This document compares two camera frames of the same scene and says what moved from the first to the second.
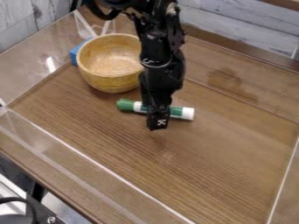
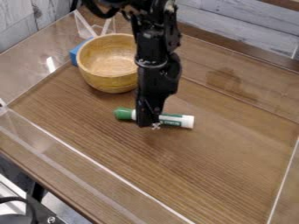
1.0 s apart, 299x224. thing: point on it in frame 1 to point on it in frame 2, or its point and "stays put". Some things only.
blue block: (74, 51) stays put
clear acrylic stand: (88, 31) stays put
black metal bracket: (40, 214) stays put
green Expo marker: (182, 113) to (170, 120)
